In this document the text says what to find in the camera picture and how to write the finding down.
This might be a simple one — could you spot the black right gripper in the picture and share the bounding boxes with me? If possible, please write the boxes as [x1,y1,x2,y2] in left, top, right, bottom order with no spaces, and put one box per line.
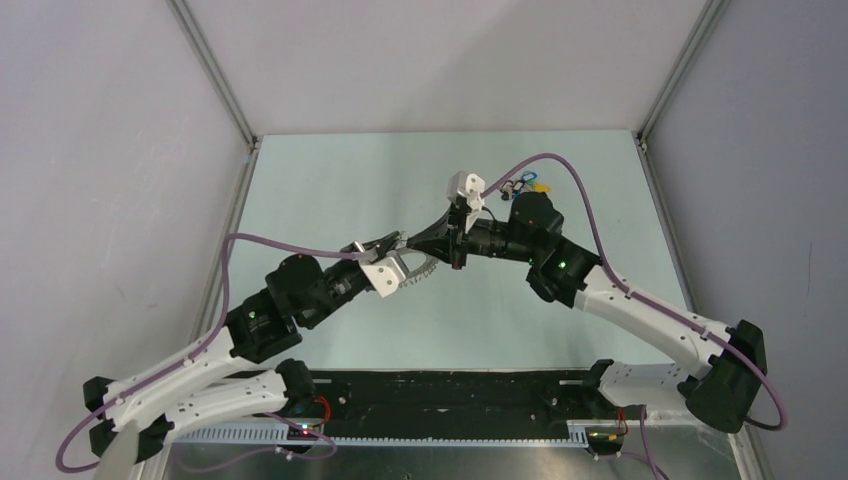
[406,202,538,272]

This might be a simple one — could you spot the large metal keyring disc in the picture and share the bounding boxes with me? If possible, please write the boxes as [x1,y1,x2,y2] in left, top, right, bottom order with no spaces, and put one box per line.
[398,248,440,288]

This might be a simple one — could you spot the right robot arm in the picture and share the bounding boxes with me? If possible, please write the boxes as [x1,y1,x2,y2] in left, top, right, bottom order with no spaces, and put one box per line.
[407,193,767,433]

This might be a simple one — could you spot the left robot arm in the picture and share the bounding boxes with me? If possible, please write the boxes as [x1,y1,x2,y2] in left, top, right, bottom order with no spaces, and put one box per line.
[83,232,408,463]

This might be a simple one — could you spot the bunch of coloured keys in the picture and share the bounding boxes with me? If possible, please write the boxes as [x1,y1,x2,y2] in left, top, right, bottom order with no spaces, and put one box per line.
[498,170,552,201]

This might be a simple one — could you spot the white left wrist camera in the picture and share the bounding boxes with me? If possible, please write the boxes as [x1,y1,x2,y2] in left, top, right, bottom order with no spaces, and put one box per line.
[351,241,407,298]

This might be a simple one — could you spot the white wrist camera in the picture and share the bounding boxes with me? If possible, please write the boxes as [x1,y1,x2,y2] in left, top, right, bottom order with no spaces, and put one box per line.
[351,241,407,298]
[447,171,486,233]

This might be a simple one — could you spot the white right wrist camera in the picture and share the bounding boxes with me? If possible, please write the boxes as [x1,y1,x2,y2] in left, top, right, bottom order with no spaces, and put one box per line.
[447,171,486,233]

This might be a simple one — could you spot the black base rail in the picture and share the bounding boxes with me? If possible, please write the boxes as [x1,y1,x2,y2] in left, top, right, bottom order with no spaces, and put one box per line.
[277,370,641,439]

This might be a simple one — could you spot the white slotted cable duct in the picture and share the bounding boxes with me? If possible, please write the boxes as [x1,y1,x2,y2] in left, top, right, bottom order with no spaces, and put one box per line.
[175,422,626,448]

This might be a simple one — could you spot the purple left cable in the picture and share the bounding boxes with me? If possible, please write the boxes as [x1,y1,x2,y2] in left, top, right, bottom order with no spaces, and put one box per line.
[54,233,362,474]

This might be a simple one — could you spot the left aluminium frame post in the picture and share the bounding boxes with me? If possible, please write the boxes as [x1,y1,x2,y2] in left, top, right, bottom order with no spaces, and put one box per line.
[165,0,261,155]

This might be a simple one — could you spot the aluminium frame post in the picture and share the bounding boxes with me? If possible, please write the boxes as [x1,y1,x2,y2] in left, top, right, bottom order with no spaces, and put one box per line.
[634,0,729,154]
[165,0,261,155]

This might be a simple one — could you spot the right aluminium frame post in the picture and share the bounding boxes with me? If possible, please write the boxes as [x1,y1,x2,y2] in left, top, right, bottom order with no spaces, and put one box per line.
[634,0,729,154]

